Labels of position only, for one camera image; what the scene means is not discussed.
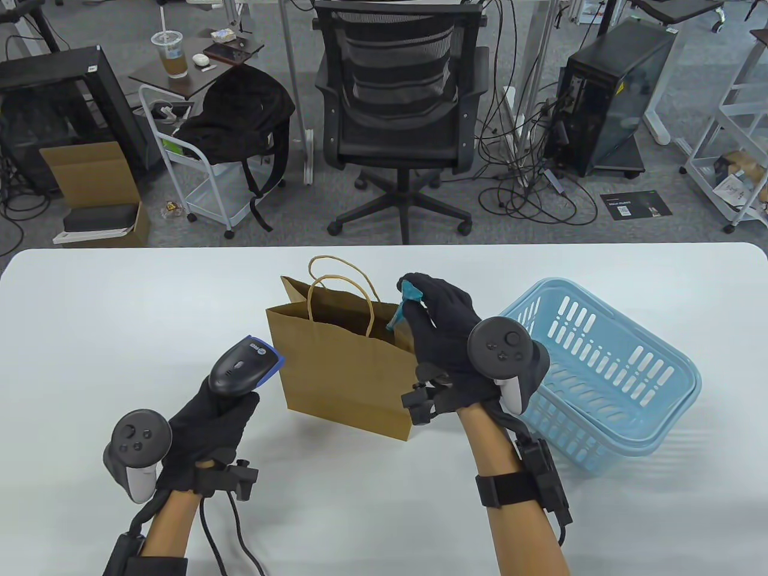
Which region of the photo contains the brown paper bag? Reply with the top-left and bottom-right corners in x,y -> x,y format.
265,255 -> 431,442

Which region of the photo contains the black mesh office chair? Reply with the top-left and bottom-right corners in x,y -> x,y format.
312,0 -> 490,245

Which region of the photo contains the open cardboard box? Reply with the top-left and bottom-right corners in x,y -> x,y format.
40,142 -> 151,248

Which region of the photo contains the black backpack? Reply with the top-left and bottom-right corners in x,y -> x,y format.
177,65 -> 296,233

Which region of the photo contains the black computer tower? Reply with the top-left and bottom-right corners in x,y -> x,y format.
543,17 -> 679,179

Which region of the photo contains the person's right hand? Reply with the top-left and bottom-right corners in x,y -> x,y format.
397,273 -> 500,427

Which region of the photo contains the plastic cup with straw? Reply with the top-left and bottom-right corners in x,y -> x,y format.
151,7 -> 190,80

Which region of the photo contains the brown paper packet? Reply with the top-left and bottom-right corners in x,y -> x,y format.
720,150 -> 768,181

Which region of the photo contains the person's left hand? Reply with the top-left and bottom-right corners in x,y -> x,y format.
157,377 -> 262,503

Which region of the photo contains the black leaflet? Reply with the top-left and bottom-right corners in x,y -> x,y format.
600,191 -> 673,221

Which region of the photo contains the light blue plastic basket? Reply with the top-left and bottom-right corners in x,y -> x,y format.
498,277 -> 701,478

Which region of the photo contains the black scanner cable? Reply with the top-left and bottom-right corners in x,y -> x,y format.
198,491 -> 266,576

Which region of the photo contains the teal instant coffee powder package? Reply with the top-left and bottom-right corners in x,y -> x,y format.
387,279 -> 424,334

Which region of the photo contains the white rolling cart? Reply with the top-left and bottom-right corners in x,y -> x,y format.
139,84 -> 277,239

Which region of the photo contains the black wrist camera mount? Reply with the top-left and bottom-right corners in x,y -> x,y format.
477,437 -> 574,529
102,531 -> 187,576

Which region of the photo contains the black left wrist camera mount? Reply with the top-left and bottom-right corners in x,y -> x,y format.
102,531 -> 187,576

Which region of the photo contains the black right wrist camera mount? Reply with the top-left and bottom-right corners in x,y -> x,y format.
477,437 -> 574,529

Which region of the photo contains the white desk leg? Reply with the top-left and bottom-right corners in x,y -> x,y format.
279,0 -> 316,185
643,18 -> 685,146
504,0 -> 559,175

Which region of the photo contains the brown side table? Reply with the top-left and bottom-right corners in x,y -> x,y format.
128,29 -> 265,100

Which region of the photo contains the tangle of black cables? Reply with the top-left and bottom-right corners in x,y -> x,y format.
471,0 -> 601,227

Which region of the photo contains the person's right forearm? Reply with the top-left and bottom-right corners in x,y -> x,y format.
457,402 -> 571,576

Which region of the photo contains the white wire shelf cart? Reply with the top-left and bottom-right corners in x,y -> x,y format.
680,27 -> 768,235

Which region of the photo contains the black grey controller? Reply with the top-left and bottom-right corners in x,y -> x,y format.
103,409 -> 173,503
467,316 -> 551,416

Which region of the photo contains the person's left forearm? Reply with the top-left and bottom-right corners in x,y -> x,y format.
141,489 -> 202,559

